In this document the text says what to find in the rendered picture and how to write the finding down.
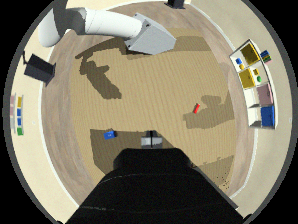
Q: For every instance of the small blue block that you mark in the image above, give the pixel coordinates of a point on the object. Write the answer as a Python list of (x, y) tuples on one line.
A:
[(109, 135)]

